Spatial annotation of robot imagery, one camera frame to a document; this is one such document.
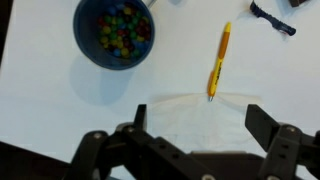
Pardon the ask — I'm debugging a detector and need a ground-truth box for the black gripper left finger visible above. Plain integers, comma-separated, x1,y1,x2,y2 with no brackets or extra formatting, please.
63,103,218,180

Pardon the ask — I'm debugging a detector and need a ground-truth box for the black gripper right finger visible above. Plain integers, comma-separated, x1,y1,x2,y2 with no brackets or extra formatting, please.
245,103,320,180

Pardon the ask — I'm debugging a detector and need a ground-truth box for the yellow orange ballpoint pen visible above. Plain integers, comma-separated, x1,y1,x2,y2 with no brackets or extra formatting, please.
206,21,232,103

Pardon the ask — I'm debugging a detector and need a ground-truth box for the colourful chocolate candies pile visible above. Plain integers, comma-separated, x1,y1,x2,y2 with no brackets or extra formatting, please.
97,3,153,59

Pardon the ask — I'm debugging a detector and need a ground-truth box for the small black plastic clip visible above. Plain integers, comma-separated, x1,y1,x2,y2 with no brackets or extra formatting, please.
249,0,297,37

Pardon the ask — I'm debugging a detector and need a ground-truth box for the clear plastic bag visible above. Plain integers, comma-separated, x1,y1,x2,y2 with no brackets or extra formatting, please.
148,92,264,149

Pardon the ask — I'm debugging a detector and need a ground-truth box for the brown candy box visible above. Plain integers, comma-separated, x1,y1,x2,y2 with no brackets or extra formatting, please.
288,0,311,8

